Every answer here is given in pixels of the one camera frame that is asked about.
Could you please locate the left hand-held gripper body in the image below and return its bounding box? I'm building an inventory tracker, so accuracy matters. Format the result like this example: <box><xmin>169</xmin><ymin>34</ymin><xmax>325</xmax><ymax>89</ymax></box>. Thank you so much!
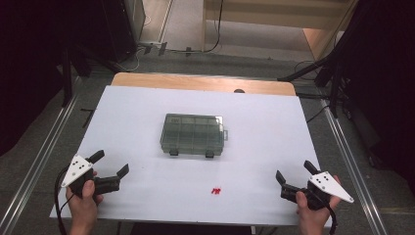
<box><xmin>61</xmin><ymin>154</ymin><xmax>121</xmax><ymax>199</ymax></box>

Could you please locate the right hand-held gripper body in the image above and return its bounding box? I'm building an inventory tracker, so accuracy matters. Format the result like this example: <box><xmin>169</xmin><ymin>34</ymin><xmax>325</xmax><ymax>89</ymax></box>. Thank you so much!
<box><xmin>280</xmin><ymin>170</ymin><xmax>355</xmax><ymax>211</ymax></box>

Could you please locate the clear grey compartment box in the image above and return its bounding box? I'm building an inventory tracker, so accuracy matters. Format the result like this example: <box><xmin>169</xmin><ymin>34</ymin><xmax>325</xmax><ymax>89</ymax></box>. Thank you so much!
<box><xmin>160</xmin><ymin>113</ymin><xmax>229</xmax><ymax>160</ymax></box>

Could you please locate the person's right hand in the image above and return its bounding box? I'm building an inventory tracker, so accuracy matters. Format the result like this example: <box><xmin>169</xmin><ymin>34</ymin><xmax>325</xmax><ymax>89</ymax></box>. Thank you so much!
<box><xmin>295</xmin><ymin>191</ymin><xmax>343</xmax><ymax>229</ymax></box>

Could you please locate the person's left hand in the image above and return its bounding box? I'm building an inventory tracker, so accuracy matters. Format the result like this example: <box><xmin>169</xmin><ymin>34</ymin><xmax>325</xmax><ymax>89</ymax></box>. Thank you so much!
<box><xmin>65</xmin><ymin>179</ymin><xmax>105</xmax><ymax>227</ymax></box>

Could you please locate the white board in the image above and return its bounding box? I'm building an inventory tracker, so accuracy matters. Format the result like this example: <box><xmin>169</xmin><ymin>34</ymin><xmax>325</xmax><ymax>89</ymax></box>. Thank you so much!
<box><xmin>49</xmin><ymin>85</ymin><xmax>338</xmax><ymax>228</ymax></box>

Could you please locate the black metal stand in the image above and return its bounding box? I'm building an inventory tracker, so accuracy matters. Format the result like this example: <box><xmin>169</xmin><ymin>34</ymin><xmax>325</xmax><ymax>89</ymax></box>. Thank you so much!
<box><xmin>277</xmin><ymin>48</ymin><xmax>346</xmax><ymax>119</ymax></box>
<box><xmin>60</xmin><ymin>45</ymin><xmax>121</xmax><ymax>109</ymax></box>

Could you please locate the black curtain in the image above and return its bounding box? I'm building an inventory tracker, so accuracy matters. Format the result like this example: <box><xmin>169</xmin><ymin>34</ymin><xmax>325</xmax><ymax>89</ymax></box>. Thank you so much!
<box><xmin>342</xmin><ymin>0</ymin><xmax>415</xmax><ymax>195</ymax></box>
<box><xmin>0</xmin><ymin>0</ymin><xmax>71</xmax><ymax>158</ymax></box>

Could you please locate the power strip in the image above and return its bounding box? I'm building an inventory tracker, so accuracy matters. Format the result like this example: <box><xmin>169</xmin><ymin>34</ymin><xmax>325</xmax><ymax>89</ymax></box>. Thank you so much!
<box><xmin>138</xmin><ymin>40</ymin><xmax>169</xmax><ymax>57</ymax></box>

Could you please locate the black computer case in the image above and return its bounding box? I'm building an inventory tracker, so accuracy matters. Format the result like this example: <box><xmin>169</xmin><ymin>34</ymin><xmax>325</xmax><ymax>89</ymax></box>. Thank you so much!
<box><xmin>99</xmin><ymin>0</ymin><xmax>147</xmax><ymax>64</ymax></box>

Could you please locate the light wooden cabinet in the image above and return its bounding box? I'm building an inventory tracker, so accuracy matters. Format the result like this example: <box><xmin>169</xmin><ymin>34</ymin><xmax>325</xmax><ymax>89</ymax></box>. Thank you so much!
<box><xmin>201</xmin><ymin>0</ymin><xmax>360</xmax><ymax>62</ymax></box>

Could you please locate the metal floor rail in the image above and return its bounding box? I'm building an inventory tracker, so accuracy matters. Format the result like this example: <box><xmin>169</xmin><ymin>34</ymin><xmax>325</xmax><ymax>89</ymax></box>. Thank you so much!
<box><xmin>0</xmin><ymin>76</ymin><xmax>81</xmax><ymax>235</ymax></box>
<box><xmin>319</xmin><ymin>97</ymin><xmax>390</xmax><ymax>235</ymax></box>

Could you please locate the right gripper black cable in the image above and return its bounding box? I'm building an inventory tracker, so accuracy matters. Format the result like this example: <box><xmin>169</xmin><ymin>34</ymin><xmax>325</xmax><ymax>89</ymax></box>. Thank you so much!
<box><xmin>321</xmin><ymin>200</ymin><xmax>339</xmax><ymax>235</ymax></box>

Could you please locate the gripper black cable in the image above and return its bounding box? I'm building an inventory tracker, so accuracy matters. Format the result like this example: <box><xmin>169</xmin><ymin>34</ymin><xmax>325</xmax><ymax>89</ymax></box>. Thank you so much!
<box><xmin>53</xmin><ymin>165</ymin><xmax>72</xmax><ymax>235</ymax></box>
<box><xmin>321</xmin><ymin>200</ymin><xmax>339</xmax><ymax>235</ymax></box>

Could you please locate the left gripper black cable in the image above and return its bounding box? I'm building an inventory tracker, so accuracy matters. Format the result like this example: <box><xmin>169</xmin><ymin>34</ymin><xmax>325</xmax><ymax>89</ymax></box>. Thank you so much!
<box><xmin>53</xmin><ymin>165</ymin><xmax>72</xmax><ymax>235</ymax></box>

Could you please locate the black floor cable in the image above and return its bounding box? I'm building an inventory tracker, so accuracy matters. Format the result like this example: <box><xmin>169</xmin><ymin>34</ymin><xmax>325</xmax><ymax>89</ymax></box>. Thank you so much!
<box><xmin>305</xmin><ymin>104</ymin><xmax>331</xmax><ymax>124</ymax></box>

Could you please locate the black hanging cable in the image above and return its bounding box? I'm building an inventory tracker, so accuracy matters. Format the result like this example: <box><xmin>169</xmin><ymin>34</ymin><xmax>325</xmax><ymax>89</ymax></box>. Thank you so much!
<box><xmin>202</xmin><ymin>0</ymin><xmax>226</xmax><ymax>54</ymax></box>

